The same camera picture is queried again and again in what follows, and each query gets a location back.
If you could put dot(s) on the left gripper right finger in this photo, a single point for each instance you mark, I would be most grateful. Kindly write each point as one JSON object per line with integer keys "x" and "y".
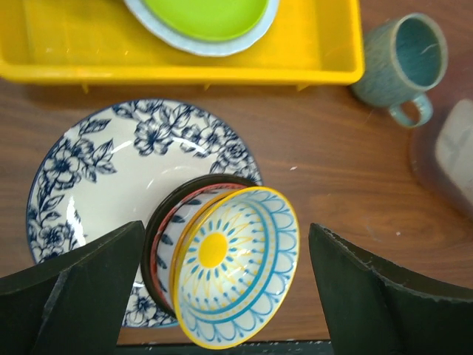
{"x": 374, "y": 306}

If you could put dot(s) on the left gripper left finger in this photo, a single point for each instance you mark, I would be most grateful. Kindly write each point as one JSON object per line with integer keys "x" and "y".
{"x": 73, "y": 303}

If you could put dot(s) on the red patterned black-rimmed bowl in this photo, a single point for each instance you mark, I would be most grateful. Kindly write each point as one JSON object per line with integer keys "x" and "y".
{"x": 165, "y": 229}

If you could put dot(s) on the yellow-blue patterned bowl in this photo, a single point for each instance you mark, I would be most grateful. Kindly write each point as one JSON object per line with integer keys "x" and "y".
{"x": 235, "y": 266}

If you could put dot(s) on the light-teal divided rectangular dish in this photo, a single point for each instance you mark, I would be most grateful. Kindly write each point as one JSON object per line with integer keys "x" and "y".
{"x": 453, "y": 148}

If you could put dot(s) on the clear pink plastic bin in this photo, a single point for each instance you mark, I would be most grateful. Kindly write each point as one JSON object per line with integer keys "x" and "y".
{"x": 425, "y": 167}

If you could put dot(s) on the blue floral plate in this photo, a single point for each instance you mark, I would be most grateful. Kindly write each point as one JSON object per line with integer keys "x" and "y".
{"x": 118, "y": 164}

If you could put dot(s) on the teal speckled ceramic mug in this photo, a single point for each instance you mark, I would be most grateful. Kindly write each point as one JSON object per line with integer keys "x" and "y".
{"x": 404, "y": 58}

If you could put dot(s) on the yellow plastic tray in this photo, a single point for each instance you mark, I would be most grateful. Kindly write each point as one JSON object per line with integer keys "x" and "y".
{"x": 101, "y": 42}

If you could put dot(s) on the light-blue scalloped plate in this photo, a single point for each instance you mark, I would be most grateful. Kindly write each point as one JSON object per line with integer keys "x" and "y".
{"x": 199, "y": 47}

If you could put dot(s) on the green plate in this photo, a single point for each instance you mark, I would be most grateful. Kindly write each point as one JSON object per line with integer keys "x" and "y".
{"x": 209, "y": 20}

